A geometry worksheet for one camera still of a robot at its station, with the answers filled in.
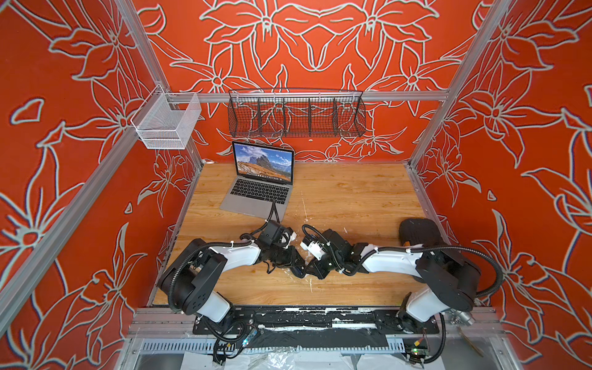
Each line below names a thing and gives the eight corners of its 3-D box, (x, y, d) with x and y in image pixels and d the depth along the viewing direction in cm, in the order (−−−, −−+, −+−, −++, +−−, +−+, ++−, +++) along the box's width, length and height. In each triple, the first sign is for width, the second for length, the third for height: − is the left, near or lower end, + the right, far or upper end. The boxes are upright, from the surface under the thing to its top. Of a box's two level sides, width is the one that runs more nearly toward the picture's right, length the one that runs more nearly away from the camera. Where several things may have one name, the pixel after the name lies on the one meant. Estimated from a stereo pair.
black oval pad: (401, 246, 92) (408, 238, 87) (395, 227, 98) (401, 218, 92) (435, 246, 92) (443, 238, 87) (426, 227, 98) (434, 218, 92)
